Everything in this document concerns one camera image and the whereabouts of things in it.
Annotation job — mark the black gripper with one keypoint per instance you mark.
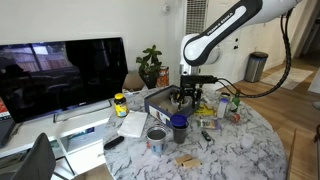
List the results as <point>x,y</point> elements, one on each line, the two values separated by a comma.
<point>196,80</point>

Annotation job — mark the small black toy car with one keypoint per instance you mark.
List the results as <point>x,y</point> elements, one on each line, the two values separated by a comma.
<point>206,136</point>

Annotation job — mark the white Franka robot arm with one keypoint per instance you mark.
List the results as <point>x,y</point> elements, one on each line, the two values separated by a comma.
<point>216,23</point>

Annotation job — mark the white plastic cup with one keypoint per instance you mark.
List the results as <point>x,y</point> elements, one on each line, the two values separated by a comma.
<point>175,99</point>

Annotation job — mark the yellow black printed pack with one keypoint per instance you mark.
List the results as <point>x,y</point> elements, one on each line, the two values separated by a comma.
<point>205,111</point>

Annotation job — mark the purple green snack packet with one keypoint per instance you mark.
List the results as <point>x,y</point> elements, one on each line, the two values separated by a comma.
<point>209,124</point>

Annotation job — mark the orange printed box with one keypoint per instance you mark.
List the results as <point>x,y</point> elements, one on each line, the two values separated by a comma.
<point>163,78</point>

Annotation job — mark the white bottle blue cap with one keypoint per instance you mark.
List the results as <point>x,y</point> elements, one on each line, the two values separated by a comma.
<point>222,110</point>

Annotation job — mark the open green tin can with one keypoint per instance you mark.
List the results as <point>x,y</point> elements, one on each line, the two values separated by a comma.
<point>225,95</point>

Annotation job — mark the navy cardboard box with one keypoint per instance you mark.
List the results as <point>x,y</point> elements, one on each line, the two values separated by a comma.
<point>156,111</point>

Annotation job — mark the dark grey cup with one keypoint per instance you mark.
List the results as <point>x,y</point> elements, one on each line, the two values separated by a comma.
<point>180,136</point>

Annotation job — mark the green glass bottle red cap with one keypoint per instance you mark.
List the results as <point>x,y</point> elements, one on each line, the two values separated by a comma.
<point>235,106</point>

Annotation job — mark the white panel door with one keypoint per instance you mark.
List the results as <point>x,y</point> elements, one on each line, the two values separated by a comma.
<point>226,66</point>

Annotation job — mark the small red-capped jar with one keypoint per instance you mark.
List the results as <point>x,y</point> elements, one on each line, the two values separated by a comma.
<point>236,117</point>

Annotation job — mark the green potted plant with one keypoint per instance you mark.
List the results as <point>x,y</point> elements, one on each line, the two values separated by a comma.
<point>150,65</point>

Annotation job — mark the silver metal cup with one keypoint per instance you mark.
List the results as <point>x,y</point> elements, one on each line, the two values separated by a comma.
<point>156,145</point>

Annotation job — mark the wooden block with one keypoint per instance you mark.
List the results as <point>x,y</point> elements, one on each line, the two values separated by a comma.
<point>183,159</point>
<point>192,163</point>

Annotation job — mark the white paper napkin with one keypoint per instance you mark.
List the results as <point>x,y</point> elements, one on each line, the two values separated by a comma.
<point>132,124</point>

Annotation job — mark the yellow-lidded supplement bottle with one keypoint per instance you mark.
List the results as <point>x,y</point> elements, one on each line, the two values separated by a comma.
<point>121,107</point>

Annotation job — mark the clear plastic cup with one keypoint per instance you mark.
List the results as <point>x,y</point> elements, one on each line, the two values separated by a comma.
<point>247,142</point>

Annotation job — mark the black remote control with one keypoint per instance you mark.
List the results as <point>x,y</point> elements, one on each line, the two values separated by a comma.
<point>114,142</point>

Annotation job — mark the white round thermostat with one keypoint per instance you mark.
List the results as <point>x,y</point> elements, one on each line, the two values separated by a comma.
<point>166,8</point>

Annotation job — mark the beige floor rug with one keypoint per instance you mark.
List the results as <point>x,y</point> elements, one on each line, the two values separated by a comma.
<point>295,77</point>

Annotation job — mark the blue printed box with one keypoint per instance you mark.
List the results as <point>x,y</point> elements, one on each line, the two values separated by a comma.
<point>81,133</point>

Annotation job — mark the white cabinet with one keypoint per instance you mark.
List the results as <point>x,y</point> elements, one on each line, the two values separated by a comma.
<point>315,83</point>

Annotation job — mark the black flat screen television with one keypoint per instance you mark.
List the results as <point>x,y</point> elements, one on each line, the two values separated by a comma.
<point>63,76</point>

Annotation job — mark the white television stand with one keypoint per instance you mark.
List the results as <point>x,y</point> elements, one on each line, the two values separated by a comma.
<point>40,128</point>

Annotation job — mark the dark grey chair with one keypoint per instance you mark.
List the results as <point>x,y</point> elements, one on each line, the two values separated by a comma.
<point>36,160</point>

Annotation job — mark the red white book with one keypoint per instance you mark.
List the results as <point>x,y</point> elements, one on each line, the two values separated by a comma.
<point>4,110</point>

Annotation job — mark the white wall grille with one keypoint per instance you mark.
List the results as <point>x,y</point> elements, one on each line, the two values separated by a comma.
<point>195,16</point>

